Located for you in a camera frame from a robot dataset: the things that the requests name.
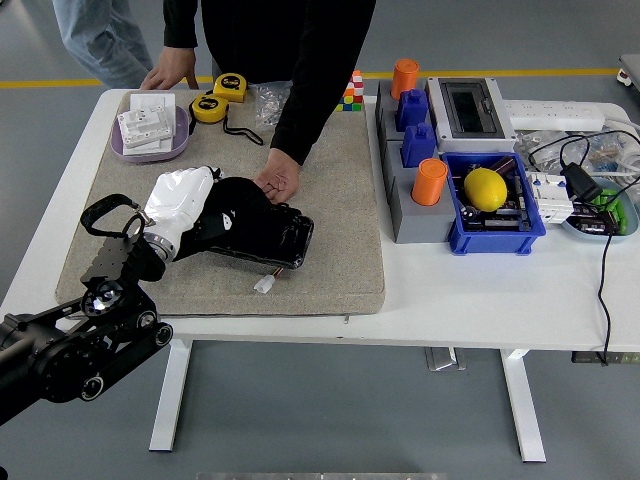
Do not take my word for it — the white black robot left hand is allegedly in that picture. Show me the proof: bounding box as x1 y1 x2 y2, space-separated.
143 164 240 247

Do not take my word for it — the person's left hand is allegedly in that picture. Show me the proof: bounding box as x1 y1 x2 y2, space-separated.
252 148 302 205

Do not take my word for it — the person's right hand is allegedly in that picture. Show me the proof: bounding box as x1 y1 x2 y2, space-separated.
140 46 200 92

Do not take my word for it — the black rag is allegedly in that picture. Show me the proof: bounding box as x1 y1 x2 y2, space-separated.
174 175 274 261

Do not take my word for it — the black glossy panel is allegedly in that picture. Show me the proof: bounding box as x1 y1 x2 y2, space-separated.
207 204 315 271

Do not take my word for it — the black desk control panel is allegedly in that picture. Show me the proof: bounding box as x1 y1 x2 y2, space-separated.
571 351 640 365

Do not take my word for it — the purple tray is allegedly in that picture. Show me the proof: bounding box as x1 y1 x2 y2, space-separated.
110 104 191 164

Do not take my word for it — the grey-brown mat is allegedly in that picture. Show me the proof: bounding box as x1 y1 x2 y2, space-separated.
54 88 387 320

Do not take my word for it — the clear bag of white parts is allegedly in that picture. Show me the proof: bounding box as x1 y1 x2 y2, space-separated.
248 82 291 133

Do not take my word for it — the person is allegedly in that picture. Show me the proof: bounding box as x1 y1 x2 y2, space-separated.
52 0 155 90

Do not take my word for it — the person's torso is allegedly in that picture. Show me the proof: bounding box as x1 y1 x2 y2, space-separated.
199 0 351 85

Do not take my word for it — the colourful puzzle cube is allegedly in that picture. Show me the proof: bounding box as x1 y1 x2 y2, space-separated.
335 70 364 113

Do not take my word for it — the blue block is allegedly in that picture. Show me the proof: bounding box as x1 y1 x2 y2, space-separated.
396 88 430 133
401 122 439 168

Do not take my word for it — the grey block holder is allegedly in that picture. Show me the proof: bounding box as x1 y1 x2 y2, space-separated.
374 78 459 245

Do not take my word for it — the orange cylinder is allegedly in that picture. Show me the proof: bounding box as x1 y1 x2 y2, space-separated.
390 58 420 101
410 158 449 207

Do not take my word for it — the white table leg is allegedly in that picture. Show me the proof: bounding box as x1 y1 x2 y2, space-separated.
499 348 547 464
148 338 194 454

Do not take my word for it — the grey distribution box with window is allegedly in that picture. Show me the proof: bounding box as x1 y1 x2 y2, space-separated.
425 76 519 155

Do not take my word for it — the yellow lemon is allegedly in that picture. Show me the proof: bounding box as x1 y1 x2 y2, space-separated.
463 167 509 211

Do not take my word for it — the black circuit module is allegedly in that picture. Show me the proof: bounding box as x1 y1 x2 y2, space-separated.
459 202 531 234

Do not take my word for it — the blue plastic bin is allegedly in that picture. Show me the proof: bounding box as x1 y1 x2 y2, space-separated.
439 151 547 257

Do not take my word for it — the brown cylindrical capacitor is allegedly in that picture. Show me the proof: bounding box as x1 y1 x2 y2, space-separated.
488 155 519 177

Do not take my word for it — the grey metal plate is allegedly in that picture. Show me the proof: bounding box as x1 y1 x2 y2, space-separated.
424 346 467 372

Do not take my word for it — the clear bag of metal parts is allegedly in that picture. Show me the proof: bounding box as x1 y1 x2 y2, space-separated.
514 128 591 174

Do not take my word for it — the white circuit breaker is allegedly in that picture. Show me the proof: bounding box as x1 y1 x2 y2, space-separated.
524 170 576 225

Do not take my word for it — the white power strip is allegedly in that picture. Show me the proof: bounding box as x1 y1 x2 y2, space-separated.
501 99 606 132

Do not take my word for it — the black power adapter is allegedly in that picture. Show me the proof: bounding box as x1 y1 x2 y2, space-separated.
559 163 604 202

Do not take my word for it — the black relay module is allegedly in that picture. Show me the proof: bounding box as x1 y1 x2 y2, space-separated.
572 202 619 235

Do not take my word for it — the clear bag of blue parts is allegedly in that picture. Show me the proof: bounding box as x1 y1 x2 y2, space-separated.
587 133 632 176

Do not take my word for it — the green terminal block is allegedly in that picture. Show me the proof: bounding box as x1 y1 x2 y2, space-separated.
592 189 632 236

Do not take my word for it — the light-blue tray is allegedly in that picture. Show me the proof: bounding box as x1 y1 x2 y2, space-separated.
560 175 640 245

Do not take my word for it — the white cart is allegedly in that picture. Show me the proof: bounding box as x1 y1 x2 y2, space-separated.
617 53 640 94

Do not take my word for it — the white wall switch plate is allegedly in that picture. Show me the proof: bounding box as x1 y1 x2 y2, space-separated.
116 107 174 148
122 138 174 157
129 92 177 126

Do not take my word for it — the yellow tape measure with strap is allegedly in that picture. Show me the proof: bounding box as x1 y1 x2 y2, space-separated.
188 93 265 147

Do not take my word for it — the white connector with wires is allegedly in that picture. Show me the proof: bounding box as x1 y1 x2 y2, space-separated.
252 268 284 295

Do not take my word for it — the white power cord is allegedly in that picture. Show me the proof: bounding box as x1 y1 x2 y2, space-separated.
604 107 640 177

